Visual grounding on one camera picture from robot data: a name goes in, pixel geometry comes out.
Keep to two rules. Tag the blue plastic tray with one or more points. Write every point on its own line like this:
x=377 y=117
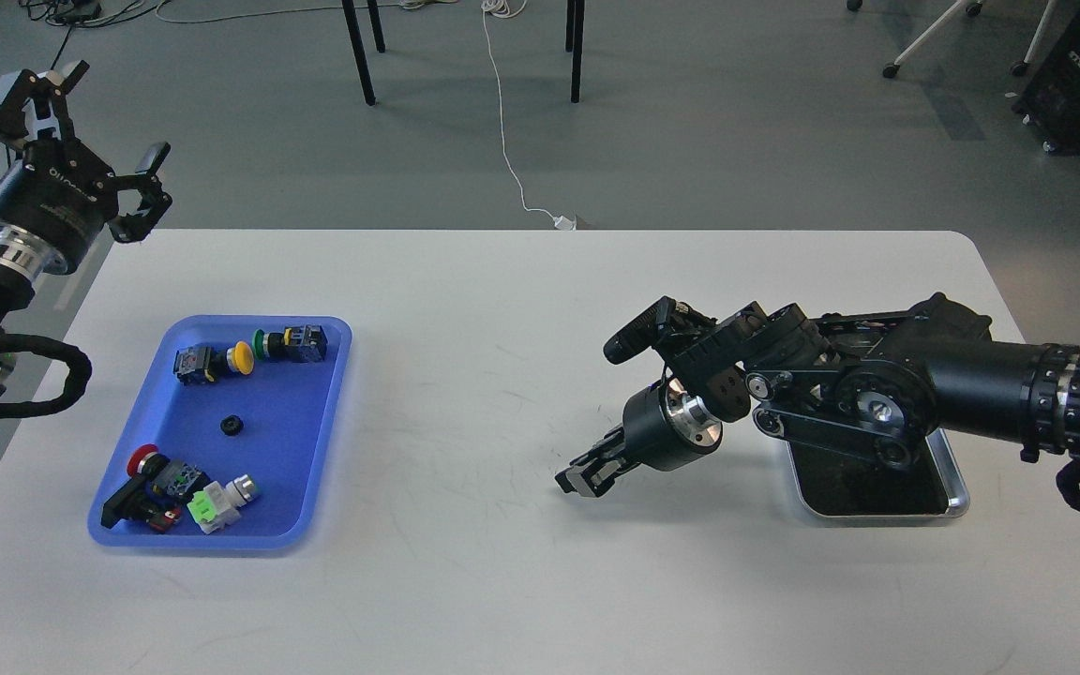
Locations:
x=288 y=410

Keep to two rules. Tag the yellow push button switch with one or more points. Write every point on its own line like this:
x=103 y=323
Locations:
x=204 y=364

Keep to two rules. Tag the silver metal tray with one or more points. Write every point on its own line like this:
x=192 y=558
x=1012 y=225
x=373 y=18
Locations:
x=845 y=491

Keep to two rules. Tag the red emergency stop button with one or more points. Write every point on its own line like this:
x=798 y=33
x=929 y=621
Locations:
x=158 y=488

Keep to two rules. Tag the green push button switch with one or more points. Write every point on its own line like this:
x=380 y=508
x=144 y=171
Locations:
x=305 y=343

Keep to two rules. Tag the black table leg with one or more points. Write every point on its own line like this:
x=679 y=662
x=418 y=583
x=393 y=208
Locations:
x=575 y=15
x=355 y=34

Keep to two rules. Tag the silver switch with green block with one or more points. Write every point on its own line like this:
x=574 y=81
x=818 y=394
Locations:
x=218 y=505

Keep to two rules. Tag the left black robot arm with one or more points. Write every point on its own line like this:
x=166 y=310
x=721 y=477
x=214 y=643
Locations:
x=89 y=172

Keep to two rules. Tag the black table leg left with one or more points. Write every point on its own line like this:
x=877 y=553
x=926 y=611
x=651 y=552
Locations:
x=355 y=34

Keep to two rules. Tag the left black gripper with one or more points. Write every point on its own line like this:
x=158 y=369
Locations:
x=46 y=222

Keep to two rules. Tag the black table leg right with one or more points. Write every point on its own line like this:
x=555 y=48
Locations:
x=575 y=15

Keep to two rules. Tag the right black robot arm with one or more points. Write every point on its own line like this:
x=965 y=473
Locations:
x=857 y=395

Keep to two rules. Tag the white chair base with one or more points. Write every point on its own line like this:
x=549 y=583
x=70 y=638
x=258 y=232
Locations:
x=964 y=12

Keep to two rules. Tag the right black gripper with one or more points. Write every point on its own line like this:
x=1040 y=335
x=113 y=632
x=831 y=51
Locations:
x=663 y=427

